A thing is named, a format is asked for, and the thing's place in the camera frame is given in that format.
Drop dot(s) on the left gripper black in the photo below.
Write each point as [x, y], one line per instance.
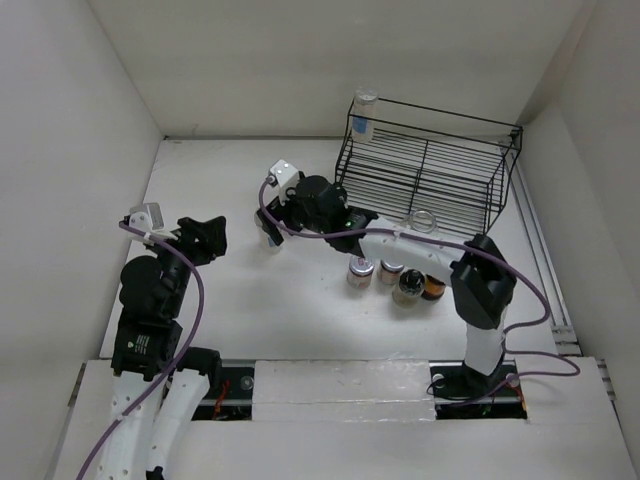
[205, 239]

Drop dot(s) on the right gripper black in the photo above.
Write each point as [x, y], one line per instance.
[276, 208]

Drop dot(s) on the tall jar blue label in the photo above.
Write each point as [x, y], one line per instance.
[266, 241]
[363, 114]

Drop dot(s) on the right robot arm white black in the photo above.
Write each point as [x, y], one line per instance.
[481, 281]

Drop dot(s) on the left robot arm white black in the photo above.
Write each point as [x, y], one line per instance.
[159, 378]

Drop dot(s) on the silver lid jar left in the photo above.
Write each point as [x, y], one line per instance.
[360, 272]

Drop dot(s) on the silver lid jar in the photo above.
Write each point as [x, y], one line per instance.
[389, 273]
[360, 272]

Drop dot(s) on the silver lid jar right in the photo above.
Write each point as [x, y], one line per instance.
[389, 273]

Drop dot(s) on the open clear glass jar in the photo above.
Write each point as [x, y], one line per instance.
[422, 221]

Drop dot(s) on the black cap spice bottle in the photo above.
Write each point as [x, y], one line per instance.
[409, 288]

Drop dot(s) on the red lid sauce jar front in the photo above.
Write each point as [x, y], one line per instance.
[434, 289]

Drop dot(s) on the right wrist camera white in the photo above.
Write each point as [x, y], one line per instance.
[284, 177]

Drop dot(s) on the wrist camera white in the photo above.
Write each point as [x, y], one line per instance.
[284, 177]
[147, 218]

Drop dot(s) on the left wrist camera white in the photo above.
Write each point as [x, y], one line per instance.
[147, 218]

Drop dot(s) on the black wire rack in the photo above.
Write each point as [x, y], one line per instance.
[457, 166]

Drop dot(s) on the right side metal rail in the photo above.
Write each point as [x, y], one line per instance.
[559, 321]

